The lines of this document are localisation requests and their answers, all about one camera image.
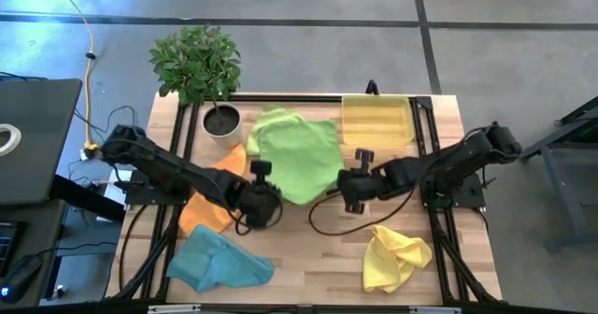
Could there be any black computer mouse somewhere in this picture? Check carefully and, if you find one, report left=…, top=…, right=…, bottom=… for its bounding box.
left=0, top=253, right=44, bottom=305

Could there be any dark green microfiber towel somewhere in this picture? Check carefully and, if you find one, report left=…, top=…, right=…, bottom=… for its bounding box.
left=258, top=119, right=346, bottom=207

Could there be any light green microfiber towel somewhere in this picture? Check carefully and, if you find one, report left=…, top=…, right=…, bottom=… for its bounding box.
left=246, top=106, right=307, bottom=157

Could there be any yellow microfiber towel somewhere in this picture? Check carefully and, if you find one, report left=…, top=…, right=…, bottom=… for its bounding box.
left=362, top=224, right=434, bottom=294

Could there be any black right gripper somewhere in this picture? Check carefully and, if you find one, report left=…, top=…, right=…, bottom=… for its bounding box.
left=335, top=147, right=392, bottom=215

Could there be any yellow floor cable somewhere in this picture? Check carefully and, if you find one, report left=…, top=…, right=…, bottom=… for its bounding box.
left=49, top=0, right=102, bottom=160

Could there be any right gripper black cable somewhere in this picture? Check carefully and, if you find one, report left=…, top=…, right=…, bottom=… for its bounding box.
left=307, top=182, right=421, bottom=237

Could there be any white plant pot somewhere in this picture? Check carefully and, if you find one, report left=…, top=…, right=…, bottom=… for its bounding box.
left=201, top=101, right=244, bottom=150

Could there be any blue microfiber towel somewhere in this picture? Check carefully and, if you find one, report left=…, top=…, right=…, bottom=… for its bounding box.
left=165, top=223, right=277, bottom=293

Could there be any white power box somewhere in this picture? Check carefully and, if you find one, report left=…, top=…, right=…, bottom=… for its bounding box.
left=95, top=167, right=135, bottom=222

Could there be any black keyboard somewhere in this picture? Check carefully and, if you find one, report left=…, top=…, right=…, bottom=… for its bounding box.
left=0, top=220, right=21, bottom=278

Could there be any green leafy plant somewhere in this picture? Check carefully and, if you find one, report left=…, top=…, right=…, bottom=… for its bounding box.
left=148, top=22, right=243, bottom=107

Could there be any dark grey laptop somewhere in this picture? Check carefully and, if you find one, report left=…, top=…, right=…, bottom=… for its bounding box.
left=0, top=78, right=84, bottom=207

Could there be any yellow translucent plastic bin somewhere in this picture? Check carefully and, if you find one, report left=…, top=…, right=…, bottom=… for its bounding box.
left=340, top=93, right=417, bottom=147

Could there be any black aluminium table frame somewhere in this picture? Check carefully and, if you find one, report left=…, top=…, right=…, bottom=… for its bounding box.
left=105, top=93, right=504, bottom=306

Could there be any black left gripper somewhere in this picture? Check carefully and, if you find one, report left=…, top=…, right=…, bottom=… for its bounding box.
left=235, top=159, right=284, bottom=230

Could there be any white tape roll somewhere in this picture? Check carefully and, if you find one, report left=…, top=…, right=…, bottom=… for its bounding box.
left=0, top=122, right=22, bottom=157

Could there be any silver edge bracket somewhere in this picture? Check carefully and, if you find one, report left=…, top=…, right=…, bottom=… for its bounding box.
left=147, top=304, right=203, bottom=314
left=407, top=306, right=463, bottom=314

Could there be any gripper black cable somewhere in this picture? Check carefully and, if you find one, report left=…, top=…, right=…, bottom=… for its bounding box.
left=233, top=187, right=285, bottom=236
left=307, top=182, right=421, bottom=237

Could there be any orange microfiber towel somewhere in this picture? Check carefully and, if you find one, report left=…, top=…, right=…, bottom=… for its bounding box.
left=178, top=143, right=249, bottom=238

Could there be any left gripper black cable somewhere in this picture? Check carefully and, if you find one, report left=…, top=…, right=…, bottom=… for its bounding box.
left=233, top=187, right=285, bottom=236

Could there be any black side desk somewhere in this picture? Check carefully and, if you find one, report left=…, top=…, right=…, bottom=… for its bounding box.
left=0, top=173, right=126, bottom=311

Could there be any grey metal cart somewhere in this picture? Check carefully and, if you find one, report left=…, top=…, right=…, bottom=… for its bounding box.
left=516, top=94, right=598, bottom=253

